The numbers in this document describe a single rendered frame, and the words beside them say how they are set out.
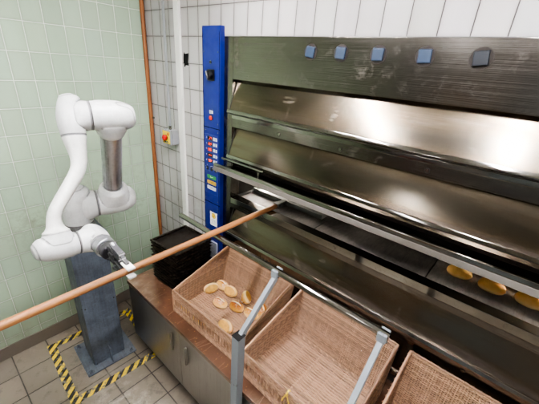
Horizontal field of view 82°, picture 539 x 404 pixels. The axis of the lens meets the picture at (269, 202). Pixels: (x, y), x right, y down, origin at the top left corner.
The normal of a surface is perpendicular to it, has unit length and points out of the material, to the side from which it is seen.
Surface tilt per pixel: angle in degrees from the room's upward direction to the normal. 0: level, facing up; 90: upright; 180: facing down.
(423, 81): 90
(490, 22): 90
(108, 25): 90
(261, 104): 70
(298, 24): 90
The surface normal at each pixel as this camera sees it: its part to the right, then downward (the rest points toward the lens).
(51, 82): 0.75, 0.32
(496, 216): -0.59, -0.07
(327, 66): -0.66, 0.26
